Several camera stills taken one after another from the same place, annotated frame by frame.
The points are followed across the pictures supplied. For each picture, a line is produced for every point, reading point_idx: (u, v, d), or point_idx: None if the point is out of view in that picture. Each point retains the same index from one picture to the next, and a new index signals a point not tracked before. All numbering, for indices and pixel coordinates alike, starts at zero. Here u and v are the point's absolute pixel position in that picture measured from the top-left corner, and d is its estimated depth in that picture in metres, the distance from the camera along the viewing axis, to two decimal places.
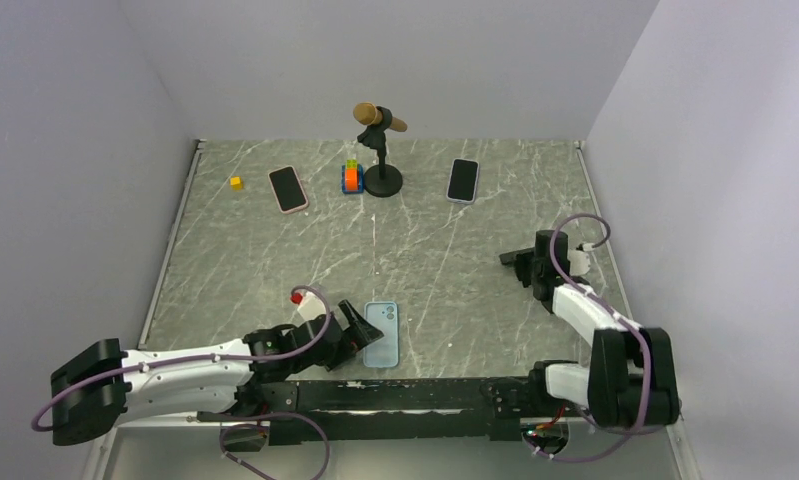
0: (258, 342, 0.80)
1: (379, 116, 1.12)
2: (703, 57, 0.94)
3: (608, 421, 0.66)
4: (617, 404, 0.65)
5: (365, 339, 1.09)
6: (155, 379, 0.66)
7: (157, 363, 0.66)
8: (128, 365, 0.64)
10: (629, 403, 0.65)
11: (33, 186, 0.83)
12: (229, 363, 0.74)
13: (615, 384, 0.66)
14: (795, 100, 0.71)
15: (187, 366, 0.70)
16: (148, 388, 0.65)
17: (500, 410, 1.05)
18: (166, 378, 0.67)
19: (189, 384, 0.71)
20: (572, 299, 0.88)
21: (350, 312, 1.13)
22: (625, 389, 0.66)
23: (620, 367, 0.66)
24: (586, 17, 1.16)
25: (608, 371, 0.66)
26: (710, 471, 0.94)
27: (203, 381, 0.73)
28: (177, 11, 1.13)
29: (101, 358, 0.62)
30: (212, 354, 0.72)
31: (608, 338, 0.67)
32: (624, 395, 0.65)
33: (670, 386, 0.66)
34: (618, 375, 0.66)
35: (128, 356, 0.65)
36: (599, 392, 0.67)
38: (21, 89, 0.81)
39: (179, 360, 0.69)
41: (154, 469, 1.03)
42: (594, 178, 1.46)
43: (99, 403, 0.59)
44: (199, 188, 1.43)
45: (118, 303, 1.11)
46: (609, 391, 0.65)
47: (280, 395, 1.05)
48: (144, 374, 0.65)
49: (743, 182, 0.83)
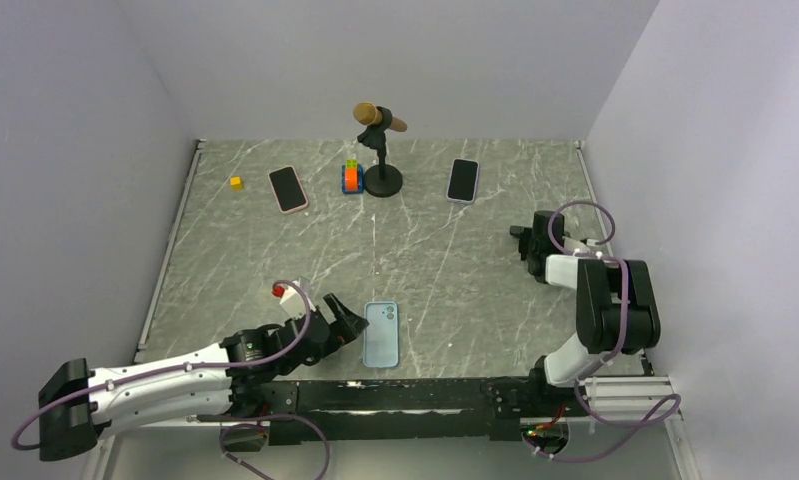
0: (239, 344, 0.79)
1: (379, 116, 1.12)
2: (703, 57, 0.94)
3: (598, 338, 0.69)
4: (601, 321, 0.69)
5: (352, 333, 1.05)
6: (122, 395, 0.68)
7: (122, 380, 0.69)
8: (93, 384, 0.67)
10: (612, 321, 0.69)
11: (33, 185, 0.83)
12: (203, 371, 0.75)
13: (598, 301, 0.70)
14: (794, 103, 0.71)
15: (158, 379, 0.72)
16: (116, 405, 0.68)
17: (500, 410, 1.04)
18: (134, 393, 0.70)
19: (165, 394, 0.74)
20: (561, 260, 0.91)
21: (335, 305, 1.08)
22: (607, 307, 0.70)
23: (602, 287, 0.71)
24: (586, 17, 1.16)
25: (593, 292, 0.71)
26: (710, 471, 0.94)
27: (179, 389, 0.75)
28: (177, 11, 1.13)
29: (69, 379, 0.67)
30: (183, 364, 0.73)
31: (590, 261, 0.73)
32: (607, 312, 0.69)
33: (650, 305, 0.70)
34: (601, 294, 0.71)
35: (95, 375, 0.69)
36: (586, 314, 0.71)
38: (21, 89, 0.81)
39: (146, 374, 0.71)
41: (154, 469, 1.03)
42: (594, 178, 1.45)
43: (69, 423, 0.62)
44: (199, 188, 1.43)
45: (118, 303, 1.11)
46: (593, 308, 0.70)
47: (280, 396, 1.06)
48: (110, 392, 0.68)
49: (743, 182, 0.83)
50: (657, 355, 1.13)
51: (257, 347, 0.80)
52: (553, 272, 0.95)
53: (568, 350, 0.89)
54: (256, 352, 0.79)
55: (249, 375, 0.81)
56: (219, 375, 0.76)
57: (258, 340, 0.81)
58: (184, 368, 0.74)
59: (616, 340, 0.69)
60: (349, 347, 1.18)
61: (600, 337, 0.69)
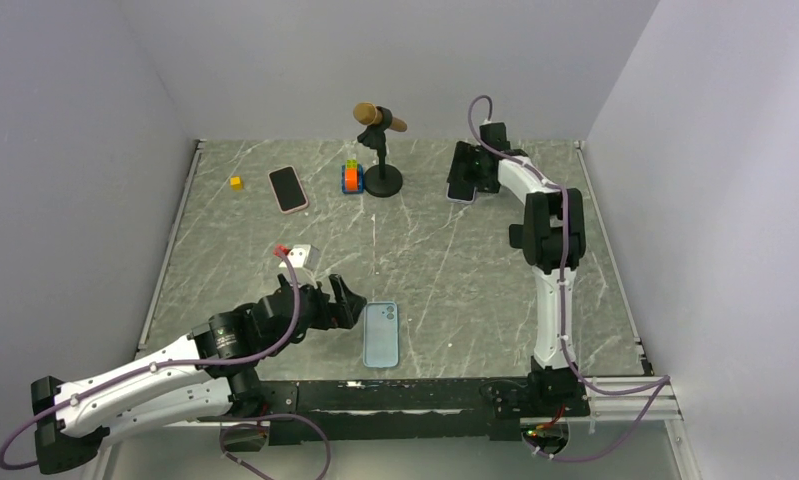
0: (211, 330, 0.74)
1: (379, 116, 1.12)
2: (704, 56, 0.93)
3: (537, 262, 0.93)
4: (543, 247, 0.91)
5: (348, 320, 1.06)
6: (88, 408, 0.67)
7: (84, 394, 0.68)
8: (59, 401, 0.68)
10: (552, 246, 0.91)
11: (32, 187, 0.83)
12: (170, 369, 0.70)
13: (539, 234, 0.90)
14: (794, 103, 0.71)
15: (121, 386, 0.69)
16: (87, 418, 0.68)
17: (500, 410, 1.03)
18: (102, 403, 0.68)
19: (142, 397, 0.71)
20: (512, 168, 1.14)
21: (339, 288, 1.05)
22: (548, 235, 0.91)
23: (545, 220, 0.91)
24: (586, 16, 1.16)
25: (537, 227, 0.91)
26: (709, 470, 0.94)
27: (155, 391, 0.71)
28: (176, 10, 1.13)
29: (39, 396, 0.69)
30: (147, 366, 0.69)
31: (535, 198, 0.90)
32: (547, 241, 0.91)
33: (579, 232, 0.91)
34: (542, 228, 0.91)
35: (62, 391, 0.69)
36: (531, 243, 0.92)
38: (20, 88, 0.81)
39: (110, 383, 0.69)
41: (155, 468, 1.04)
42: (595, 178, 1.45)
43: (42, 442, 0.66)
44: (199, 188, 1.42)
45: (118, 302, 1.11)
46: (537, 238, 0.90)
47: (280, 396, 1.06)
48: (76, 407, 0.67)
49: (744, 182, 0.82)
50: (657, 355, 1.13)
51: (231, 331, 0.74)
52: (506, 173, 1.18)
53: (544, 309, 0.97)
54: (231, 338, 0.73)
55: (231, 369, 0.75)
56: (189, 370, 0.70)
57: (231, 323, 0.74)
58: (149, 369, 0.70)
59: (553, 259, 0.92)
60: (349, 347, 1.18)
61: (541, 260, 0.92)
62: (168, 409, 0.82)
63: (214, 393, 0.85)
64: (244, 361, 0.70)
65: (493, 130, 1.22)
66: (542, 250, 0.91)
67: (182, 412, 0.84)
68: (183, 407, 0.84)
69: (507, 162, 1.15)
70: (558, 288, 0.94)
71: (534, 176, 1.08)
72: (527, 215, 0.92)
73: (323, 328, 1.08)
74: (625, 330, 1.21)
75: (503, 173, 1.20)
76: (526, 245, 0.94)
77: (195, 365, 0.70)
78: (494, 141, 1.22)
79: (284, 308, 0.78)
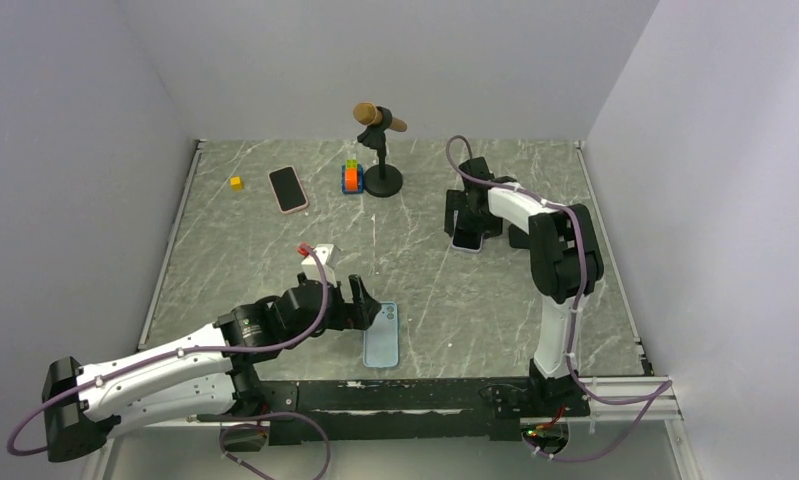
0: (236, 320, 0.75)
1: (379, 116, 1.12)
2: (703, 57, 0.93)
3: (553, 292, 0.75)
4: (558, 274, 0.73)
5: (363, 322, 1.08)
6: (113, 390, 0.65)
7: (110, 375, 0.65)
8: (81, 382, 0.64)
10: (569, 272, 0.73)
11: (32, 185, 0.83)
12: (197, 356, 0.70)
13: (551, 258, 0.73)
14: (794, 99, 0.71)
15: (147, 369, 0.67)
16: (109, 401, 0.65)
17: (500, 410, 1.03)
18: (127, 386, 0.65)
19: (163, 384, 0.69)
20: (502, 197, 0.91)
21: (358, 289, 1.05)
22: (562, 260, 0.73)
23: (555, 241, 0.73)
24: (586, 16, 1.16)
25: (545, 250, 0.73)
26: (710, 470, 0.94)
27: (175, 379, 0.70)
28: (176, 10, 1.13)
29: (59, 377, 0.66)
30: (175, 351, 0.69)
31: (538, 220, 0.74)
32: (561, 265, 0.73)
33: (596, 249, 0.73)
34: (553, 251, 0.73)
35: (83, 372, 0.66)
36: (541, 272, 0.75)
38: (21, 88, 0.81)
39: (136, 366, 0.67)
41: (156, 468, 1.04)
42: (594, 178, 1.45)
43: (62, 424, 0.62)
44: (199, 188, 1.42)
45: (118, 302, 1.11)
46: (548, 266, 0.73)
47: (280, 396, 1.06)
48: (100, 388, 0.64)
49: (743, 182, 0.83)
50: (658, 355, 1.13)
51: (255, 322, 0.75)
52: (496, 203, 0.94)
53: (545, 331, 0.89)
54: (256, 328, 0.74)
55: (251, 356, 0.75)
56: (215, 357, 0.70)
57: (255, 315, 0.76)
58: (176, 354, 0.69)
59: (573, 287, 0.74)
60: (349, 347, 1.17)
61: (557, 290, 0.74)
62: (172, 403, 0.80)
63: (219, 390, 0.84)
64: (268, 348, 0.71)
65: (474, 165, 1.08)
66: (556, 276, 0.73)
67: (186, 407, 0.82)
68: (188, 401, 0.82)
69: (495, 188, 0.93)
70: (570, 315, 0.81)
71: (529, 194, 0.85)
72: (533, 242, 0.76)
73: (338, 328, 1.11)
74: (625, 330, 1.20)
75: (494, 203, 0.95)
76: (540, 277, 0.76)
77: (222, 352, 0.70)
78: (477, 175, 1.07)
79: (309, 302, 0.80)
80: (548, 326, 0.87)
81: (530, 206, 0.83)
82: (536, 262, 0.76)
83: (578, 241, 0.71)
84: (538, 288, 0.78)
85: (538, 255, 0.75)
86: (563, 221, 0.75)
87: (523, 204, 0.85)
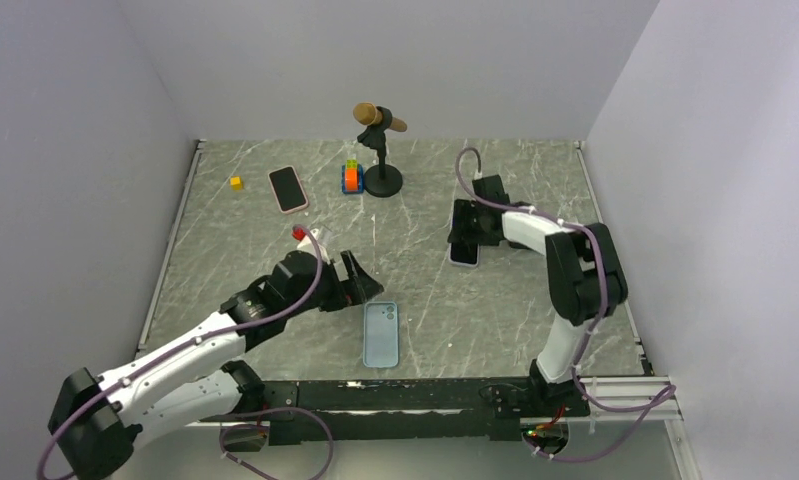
0: (237, 305, 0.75)
1: (379, 116, 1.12)
2: (704, 56, 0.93)
3: (573, 317, 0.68)
4: (578, 297, 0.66)
5: (361, 296, 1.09)
6: (143, 386, 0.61)
7: (136, 372, 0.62)
8: (106, 386, 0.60)
10: (590, 293, 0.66)
11: (32, 186, 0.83)
12: (215, 339, 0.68)
13: (571, 279, 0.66)
14: (794, 100, 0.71)
15: (170, 360, 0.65)
16: (141, 398, 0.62)
17: (500, 410, 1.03)
18: (154, 381, 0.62)
19: (189, 373, 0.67)
20: (518, 220, 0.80)
21: (350, 263, 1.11)
22: (581, 279, 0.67)
23: (573, 261, 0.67)
24: (587, 16, 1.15)
25: (563, 271, 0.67)
26: (709, 470, 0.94)
27: (198, 367, 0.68)
28: (175, 10, 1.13)
29: (78, 389, 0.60)
30: (192, 338, 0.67)
31: (556, 240, 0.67)
32: (581, 287, 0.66)
33: (619, 268, 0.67)
34: (572, 271, 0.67)
35: (105, 378, 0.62)
36: (561, 295, 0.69)
38: (21, 88, 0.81)
39: (158, 360, 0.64)
41: (155, 468, 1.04)
42: (594, 178, 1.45)
43: (99, 428, 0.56)
44: (199, 188, 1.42)
45: (118, 302, 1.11)
46: (566, 286, 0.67)
47: (280, 396, 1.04)
48: (128, 387, 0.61)
49: (743, 182, 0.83)
50: (657, 355, 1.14)
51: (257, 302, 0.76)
52: (511, 228, 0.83)
53: (555, 341, 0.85)
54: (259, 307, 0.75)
55: (260, 332, 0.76)
56: (232, 337, 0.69)
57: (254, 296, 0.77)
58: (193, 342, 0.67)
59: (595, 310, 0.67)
60: (349, 346, 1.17)
61: (578, 314, 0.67)
62: (186, 403, 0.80)
63: (223, 387, 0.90)
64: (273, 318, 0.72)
65: (489, 183, 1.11)
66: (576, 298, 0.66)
67: (196, 408, 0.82)
68: (199, 401, 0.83)
69: (509, 212, 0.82)
70: (583, 336, 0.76)
71: (545, 215, 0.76)
72: (549, 261, 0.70)
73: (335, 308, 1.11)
74: (624, 330, 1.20)
75: (508, 228, 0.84)
76: (559, 299, 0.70)
77: (237, 331, 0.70)
78: (492, 194, 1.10)
79: (301, 268, 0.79)
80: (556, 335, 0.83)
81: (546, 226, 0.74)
82: (554, 284, 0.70)
83: (598, 261, 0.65)
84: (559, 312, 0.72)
85: (555, 275, 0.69)
86: (582, 239, 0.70)
87: (536, 224, 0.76)
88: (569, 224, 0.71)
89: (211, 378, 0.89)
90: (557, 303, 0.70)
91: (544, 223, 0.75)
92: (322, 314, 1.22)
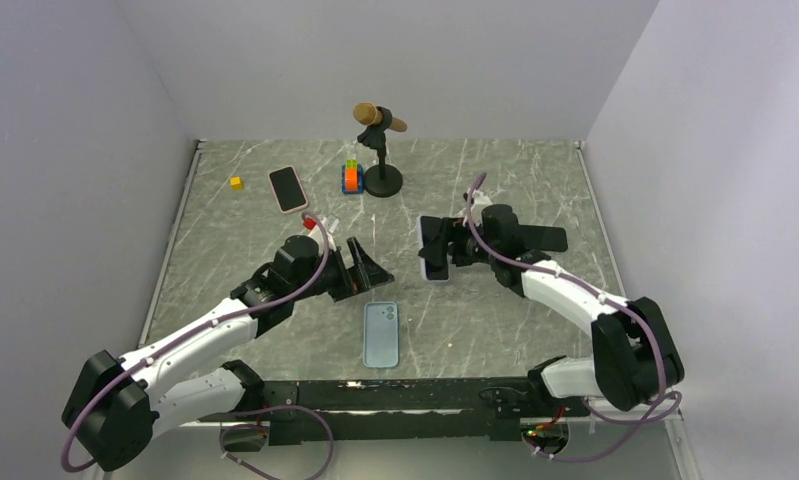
0: (246, 291, 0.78)
1: (379, 116, 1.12)
2: (703, 57, 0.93)
3: (631, 406, 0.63)
4: (636, 386, 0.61)
5: (367, 282, 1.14)
6: (166, 365, 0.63)
7: (158, 351, 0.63)
8: (129, 365, 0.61)
10: (648, 381, 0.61)
11: (32, 186, 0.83)
12: (230, 321, 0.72)
13: (627, 370, 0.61)
14: (793, 103, 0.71)
15: (190, 341, 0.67)
16: (164, 376, 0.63)
17: (500, 411, 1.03)
18: (177, 360, 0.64)
19: (204, 355, 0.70)
20: (550, 288, 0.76)
21: (356, 251, 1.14)
22: (636, 366, 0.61)
23: (627, 348, 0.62)
24: (587, 17, 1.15)
25: (618, 362, 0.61)
26: (709, 471, 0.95)
27: (212, 349, 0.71)
28: (176, 11, 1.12)
29: (99, 371, 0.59)
30: (209, 321, 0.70)
31: (605, 327, 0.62)
32: (639, 377, 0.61)
33: (673, 351, 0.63)
34: (627, 360, 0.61)
35: (125, 360, 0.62)
36: (614, 383, 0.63)
38: (21, 89, 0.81)
39: (178, 340, 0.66)
41: (156, 468, 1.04)
42: (594, 178, 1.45)
43: (125, 405, 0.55)
44: (199, 188, 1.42)
45: (118, 303, 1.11)
46: (621, 375, 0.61)
47: (280, 396, 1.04)
48: (151, 367, 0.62)
49: (742, 183, 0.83)
50: None
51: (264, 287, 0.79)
52: (540, 292, 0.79)
53: (574, 378, 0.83)
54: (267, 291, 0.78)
55: (270, 315, 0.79)
56: (245, 320, 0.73)
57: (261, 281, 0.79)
58: (210, 324, 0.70)
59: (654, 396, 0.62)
60: (349, 347, 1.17)
61: (636, 402, 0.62)
62: (195, 396, 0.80)
63: (228, 382, 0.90)
64: (283, 301, 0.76)
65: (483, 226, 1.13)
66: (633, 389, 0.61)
67: (204, 401, 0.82)
68: (208, 394, 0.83)
69: (534, 273, 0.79)
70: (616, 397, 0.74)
71: (579, 284, 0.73)
72: (598, 346, 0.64)
73: (343, 296, 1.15)
74: None
75: (535, 290, 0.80)
76: (611, 387, 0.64)
77: (250, 313, 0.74)
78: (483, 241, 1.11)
79: (304, 252, 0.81)
80: (574, 370, 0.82)
81: (583, 299, 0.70)
82: (604, 370, 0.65)
83: (655, 346, 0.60)
84: (608, 398, 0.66)
85: (606, 361, 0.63)
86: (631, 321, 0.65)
87: (572, 295, 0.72)
88: (612, 302, 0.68)
89: (216, 375, 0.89)
90: (608, 389, 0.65)
91: (582, 298, 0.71)
92: (322, 314, 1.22)
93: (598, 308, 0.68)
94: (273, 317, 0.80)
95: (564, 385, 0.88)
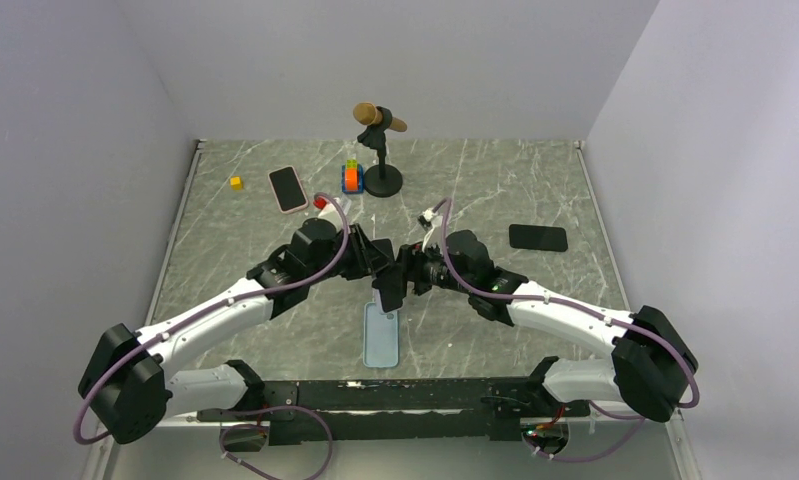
0: (263, 273, 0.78)
1: (379, 116, 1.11)
2: (703, 56, 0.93)
3: (665, 415, 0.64)
4: (667, 397, 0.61)
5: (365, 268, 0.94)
6: (180, 341, 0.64)
7: (174, 328, 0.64)
8: (146, 339, 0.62)
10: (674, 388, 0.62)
11: (32, 186, 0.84)
12: (245, 301, 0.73)
13: (657, 388, 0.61)
14: (791, 105, 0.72)
15: (204, 320, 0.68)
16: (179, 353, 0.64)
17: (499, 410, 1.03)
18: (191, 337, 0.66)
19: (217, 335, 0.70)
20: (550, 315, 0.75)
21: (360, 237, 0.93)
22: (663, 380, 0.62)
23: (651, 366, 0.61)
24: (588, 18, 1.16)
25: (644, 382, 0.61)
26: (710, 470, 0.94)
27: (225, 329, 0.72)
28: (175, 10, 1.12)
29: (115, 344, 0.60)
30: (224, 299, 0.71)
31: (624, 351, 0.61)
32: (666, 387, 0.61)
33: (689, 353, 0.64)
34: (655, 378, 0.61)
35: (143, 333, 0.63)
36: (643, 399, 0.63)
38: (20, 89, 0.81)
39: (195, 317, 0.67)
41: (155, 468, 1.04)
42: (595, 178, 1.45)
43: (139, 378, 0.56)
44: (199, 188, 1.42)
45: (118, 302, 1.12)
46: (652, 392, 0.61)
47: (280, 396, 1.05)
48: (168, 342, 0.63)
49: (743, 182, 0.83)
50: None
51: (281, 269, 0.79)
52: (534, 319, 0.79)
53: (580, 386, 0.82)
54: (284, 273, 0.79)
55: (286, 298, 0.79)
56: (261, 300, 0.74)
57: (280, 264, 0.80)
58: (226, 302, 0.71)
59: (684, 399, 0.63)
60: (349, 347, 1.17)
61: (668, 409, 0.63)
62: (201, 388, 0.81)
63: (234, 378, 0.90)
64: (298, 284, 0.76)
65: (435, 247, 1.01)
66: (664, 401, 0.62)
67: (208, 393, 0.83)
68: (214, 385, 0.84)
69: (520, 301, 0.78)
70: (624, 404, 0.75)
71: (578, 308, 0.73)
72: (622, 372, 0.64)
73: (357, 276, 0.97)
74: None
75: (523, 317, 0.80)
76: (639, 402, 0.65)
77: (266, 294, 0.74)
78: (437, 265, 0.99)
79: (321, 234, 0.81)
80: (580, 382, 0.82)
81: (591, 324, 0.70)
82: (629, 389, 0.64)
83: (676, 354, 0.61)
84: (641, 413, 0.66)
85: (631, 382, 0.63)
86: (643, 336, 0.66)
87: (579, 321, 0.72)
88: (621, 322, 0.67)
89: (222, 371, 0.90)
90: (637, 403, 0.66)
91: (590, 322, 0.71)
92: (322, 314, 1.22)
93: (608, 331, 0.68)
94: (289, 300, 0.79)
95: (567, 392, 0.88)
